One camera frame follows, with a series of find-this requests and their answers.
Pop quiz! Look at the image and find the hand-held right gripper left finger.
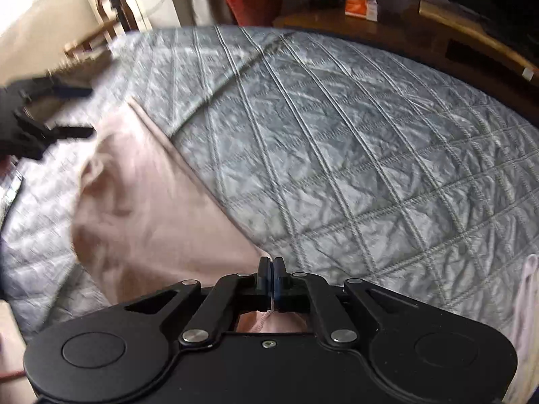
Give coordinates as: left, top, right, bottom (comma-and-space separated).
125, 257, 274, 348

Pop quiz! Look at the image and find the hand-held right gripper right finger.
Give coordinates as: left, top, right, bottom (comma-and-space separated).
274, 257, 415, 348

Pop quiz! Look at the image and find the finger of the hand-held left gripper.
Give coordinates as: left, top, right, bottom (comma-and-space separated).
7, 75, 92, 98
14, 110, 95, 141

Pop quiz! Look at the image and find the pink garment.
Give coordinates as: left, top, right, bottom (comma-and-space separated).
69, 97, 313, 334

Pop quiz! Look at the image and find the wooden chair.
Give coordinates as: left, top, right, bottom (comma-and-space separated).
63, 0, 132, 51

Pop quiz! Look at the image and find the grey quilted bedspread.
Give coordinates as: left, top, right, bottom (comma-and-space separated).
0, 25, 539, 346

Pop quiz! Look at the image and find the red plant pot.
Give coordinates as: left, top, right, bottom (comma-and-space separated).
225, 0, 284, 27

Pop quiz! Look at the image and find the dark wooden cabinet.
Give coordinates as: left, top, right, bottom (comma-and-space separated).
274, 4, 539, 115

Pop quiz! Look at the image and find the orange tissue box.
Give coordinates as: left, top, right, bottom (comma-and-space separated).
344, 0, 379, 22

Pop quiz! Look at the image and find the wooden television stand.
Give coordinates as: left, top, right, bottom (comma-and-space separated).
419, 0, 539, 77

